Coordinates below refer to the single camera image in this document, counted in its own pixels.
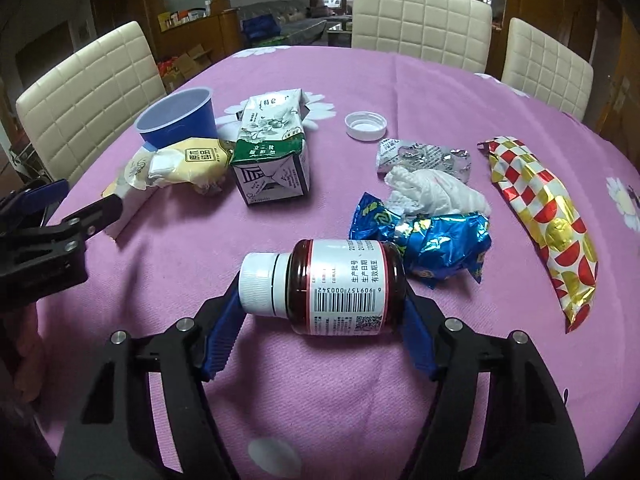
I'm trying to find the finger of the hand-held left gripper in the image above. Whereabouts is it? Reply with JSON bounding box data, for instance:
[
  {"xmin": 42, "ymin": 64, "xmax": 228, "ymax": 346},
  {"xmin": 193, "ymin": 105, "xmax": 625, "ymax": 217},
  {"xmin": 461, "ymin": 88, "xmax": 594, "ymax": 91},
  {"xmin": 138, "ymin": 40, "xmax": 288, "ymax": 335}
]
[
  {"xmin": 0, "ymin": 179, "xmax": 70, "ymax": 236},
  {"xmin": 62, "ymin": 195, "xmax": 124, "ymax": 241}
]

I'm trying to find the wooden cabinet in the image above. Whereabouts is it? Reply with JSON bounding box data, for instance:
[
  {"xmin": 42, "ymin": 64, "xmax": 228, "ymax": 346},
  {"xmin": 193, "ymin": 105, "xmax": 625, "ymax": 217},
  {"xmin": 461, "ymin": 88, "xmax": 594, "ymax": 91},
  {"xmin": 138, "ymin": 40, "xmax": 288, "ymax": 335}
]
[{"xmin": 155, "ymin": 7, "xmax": 242, "ymax": 66}]

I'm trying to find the glass coffee table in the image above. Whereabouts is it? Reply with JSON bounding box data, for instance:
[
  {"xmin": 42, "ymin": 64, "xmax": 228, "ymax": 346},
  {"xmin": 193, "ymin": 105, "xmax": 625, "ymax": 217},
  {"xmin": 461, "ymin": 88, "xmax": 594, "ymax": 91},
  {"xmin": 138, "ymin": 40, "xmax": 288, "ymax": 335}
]
[{"xmin": 326, "ymin": 16, "xmax": 356, "ymax": 47}]

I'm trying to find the brown medicine bottle white cap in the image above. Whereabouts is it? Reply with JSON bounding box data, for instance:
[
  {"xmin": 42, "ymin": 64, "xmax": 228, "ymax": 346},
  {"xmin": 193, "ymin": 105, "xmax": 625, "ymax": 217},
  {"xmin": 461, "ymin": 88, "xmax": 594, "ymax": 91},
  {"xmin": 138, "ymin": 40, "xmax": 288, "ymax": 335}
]
[{"xmin": 238, "ymin": 239, "xmax": 407, "ymax": 337}]

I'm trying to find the yellow snack packet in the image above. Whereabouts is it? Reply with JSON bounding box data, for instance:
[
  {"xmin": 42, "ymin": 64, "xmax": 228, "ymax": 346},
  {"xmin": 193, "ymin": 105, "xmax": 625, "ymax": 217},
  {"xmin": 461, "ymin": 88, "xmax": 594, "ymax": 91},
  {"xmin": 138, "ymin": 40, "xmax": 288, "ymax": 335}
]
[{"xmin": 122, "ymin": 136, "xmax": 236, "ymax": 196}]

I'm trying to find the crumpled blue foil wrapper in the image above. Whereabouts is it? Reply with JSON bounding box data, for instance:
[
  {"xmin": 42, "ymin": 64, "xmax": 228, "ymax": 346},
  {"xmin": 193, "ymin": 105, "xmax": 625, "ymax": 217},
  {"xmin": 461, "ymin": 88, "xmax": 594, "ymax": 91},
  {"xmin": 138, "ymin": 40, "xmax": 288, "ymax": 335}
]
[{"xmin": 348, "ymin": 191, "xmax": 493, "ymax": 290}]

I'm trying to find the blue plastic cup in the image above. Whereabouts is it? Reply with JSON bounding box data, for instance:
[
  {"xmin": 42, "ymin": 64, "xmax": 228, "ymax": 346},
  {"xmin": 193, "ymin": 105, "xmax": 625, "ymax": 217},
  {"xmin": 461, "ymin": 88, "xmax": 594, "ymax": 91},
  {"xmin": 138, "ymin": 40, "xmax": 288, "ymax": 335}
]
[{"xmin": 136, "ymin": 87, "xmax": 219, "ymax": 151}]

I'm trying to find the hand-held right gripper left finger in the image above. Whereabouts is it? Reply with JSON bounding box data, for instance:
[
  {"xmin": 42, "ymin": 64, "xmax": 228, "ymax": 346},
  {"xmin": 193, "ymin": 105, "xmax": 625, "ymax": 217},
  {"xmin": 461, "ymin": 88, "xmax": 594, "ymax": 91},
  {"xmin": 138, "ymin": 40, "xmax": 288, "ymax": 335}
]
[{"xmin": 54, "ymin": 271, "xmax": 251, "ymax": 480}]

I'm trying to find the pile of cardboard boxes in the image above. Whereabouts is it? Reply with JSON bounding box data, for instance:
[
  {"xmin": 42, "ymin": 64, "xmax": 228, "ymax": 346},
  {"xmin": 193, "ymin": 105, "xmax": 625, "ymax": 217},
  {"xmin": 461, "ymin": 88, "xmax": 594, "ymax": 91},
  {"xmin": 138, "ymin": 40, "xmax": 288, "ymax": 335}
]
[{"xmin": 160, "ymin": 45, "xmax": 213, "ymax": 92}]

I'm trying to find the white floral tissue pack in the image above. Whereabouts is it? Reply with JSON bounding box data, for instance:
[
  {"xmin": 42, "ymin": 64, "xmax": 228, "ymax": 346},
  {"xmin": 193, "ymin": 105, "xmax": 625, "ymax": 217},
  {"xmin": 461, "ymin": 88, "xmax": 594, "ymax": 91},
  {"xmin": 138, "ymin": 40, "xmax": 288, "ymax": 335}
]
[{"xmin": 235, "ymin": 88, "xmax": 314, "ymax": 145}]

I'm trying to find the silver blister pack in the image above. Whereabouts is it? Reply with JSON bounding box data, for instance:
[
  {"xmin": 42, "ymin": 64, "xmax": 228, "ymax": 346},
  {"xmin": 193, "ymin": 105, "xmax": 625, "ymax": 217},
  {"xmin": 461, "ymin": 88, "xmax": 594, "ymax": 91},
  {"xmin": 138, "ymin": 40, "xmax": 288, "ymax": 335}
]
[{"xmin": 376, "ymin": 137, "xmax": 473, "ymax": 183}]

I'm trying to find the white plastic bottle cap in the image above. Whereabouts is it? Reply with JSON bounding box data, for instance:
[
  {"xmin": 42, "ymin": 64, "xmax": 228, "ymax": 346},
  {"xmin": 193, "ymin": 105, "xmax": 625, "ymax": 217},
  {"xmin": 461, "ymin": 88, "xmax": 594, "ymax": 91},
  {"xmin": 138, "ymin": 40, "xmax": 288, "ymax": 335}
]
[{"xmin": 344, "ymin": 111, "xmax": 388, "ymax": 141}]

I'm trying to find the person's left forearm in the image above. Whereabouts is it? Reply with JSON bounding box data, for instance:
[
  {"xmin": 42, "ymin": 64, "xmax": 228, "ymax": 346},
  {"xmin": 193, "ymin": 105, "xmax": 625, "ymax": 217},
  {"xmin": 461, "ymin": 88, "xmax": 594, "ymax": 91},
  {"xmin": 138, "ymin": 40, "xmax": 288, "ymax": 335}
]
[{"xmin": 0, "ymin": 305, "xmax": 46, "ymax": 406}]

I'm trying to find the green white drink carton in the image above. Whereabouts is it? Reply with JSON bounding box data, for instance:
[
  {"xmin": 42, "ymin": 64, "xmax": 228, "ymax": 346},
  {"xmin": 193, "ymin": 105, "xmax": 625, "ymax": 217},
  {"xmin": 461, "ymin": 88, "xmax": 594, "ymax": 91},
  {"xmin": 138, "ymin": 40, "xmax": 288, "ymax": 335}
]
[{"xmin": 229, "ymin": 136, "xmax": 310, "ymax": 207}]

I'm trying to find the grey patterned sofa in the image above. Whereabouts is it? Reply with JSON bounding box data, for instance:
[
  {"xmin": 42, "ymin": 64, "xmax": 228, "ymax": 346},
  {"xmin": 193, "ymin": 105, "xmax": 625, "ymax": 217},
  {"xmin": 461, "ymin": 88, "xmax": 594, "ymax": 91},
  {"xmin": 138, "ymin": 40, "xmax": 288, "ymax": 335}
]
[{"xmin": 235, "ymin": 0, "xmax": 328, "ymax": 47}]

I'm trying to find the cream quilted dining chair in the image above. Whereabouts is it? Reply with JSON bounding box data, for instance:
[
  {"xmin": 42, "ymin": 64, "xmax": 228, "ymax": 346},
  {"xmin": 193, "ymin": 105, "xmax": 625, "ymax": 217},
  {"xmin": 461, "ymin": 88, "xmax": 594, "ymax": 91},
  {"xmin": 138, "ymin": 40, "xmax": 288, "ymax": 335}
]
[
  {"xmin": 15, "ymin": 21, "xmax": 168, "ymax": 186},
  {"xmin": 351, "ymin": 0, "xmax": 493, "ymax": 75},
  {"xmin": 501, "ymin": 17, "xmax": 594, "ymax": 123}
]

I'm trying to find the white tissue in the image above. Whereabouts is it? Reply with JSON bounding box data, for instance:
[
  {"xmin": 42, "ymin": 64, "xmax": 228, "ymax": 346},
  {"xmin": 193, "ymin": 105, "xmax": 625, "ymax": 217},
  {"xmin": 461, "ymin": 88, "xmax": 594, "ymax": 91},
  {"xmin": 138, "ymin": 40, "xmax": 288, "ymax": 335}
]
[{"xmin": 383, "ymin": 166, "xmax": 492, "ymax": 221}]

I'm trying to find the red gold checkered wrapper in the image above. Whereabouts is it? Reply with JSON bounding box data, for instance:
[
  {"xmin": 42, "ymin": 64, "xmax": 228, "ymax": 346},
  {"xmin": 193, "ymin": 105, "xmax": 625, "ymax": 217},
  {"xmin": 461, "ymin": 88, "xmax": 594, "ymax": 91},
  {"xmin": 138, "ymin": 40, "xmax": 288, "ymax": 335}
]
[{"xmin": 476, "ymin": 136, "xmax": 599, "ymax": 335}]

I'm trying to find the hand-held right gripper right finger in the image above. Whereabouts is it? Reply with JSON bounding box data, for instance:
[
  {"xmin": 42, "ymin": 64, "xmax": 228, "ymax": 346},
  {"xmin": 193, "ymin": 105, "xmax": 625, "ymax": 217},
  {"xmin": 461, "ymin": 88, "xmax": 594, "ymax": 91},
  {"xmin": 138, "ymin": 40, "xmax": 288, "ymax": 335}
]
[{"xmin": 400, "ymin": 285, "xmax": 586, "ymax": 480}]

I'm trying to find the pink floral tablecloth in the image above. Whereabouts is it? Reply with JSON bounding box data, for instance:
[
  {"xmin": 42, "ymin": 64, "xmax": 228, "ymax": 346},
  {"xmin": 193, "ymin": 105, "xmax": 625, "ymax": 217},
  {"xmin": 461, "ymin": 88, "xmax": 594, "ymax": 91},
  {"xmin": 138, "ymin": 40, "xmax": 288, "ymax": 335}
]
[{"xmin": 30, "ymin": 46, "xmax": 640, "ymax": 480}]

